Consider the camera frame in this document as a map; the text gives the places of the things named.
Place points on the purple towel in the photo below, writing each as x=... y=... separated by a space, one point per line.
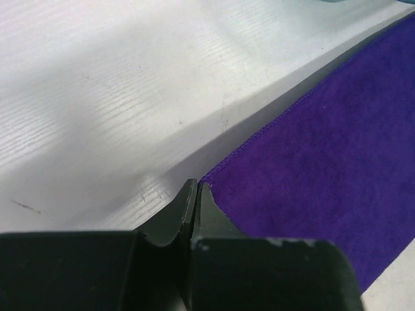
x=338 y=164

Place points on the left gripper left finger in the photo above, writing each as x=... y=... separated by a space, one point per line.
x=146 y=268

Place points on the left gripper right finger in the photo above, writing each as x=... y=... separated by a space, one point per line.
x=232 y=271

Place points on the teal plastic basket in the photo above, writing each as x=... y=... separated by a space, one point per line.
x=411 y=2

